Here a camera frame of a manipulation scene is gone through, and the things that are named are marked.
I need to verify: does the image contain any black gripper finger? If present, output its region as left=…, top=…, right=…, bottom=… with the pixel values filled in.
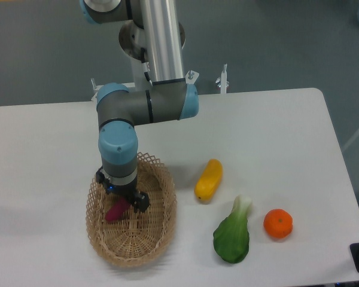
left=128, top=191, right=150, bottom=213

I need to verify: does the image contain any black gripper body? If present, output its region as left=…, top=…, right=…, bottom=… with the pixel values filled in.
left=95, top=167, right=138, bottom=204

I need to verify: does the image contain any purple sweet potato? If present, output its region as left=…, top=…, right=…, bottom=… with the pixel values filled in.
left=105, top=198, right=130, bottom=222

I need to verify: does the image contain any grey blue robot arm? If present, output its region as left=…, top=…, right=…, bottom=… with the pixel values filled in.
left=80, top=1, right=199, bottom=212

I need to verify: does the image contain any woven wicker basket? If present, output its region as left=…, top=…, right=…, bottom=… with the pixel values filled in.
left=86, top=152, right=177, bottom=267

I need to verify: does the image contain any green bok choy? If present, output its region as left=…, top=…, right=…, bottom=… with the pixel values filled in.
left=213, top=195, right=252, bottom=264

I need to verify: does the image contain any orange tangerine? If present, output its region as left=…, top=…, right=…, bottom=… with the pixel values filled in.
left=263, top=209, right=293, bottom=239

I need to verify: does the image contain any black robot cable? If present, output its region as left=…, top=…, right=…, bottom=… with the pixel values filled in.
left=139, top=47, right=154, bottom=86

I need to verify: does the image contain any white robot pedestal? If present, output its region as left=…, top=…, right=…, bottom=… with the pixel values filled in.
left=91, top=20, right=229, bottom=102

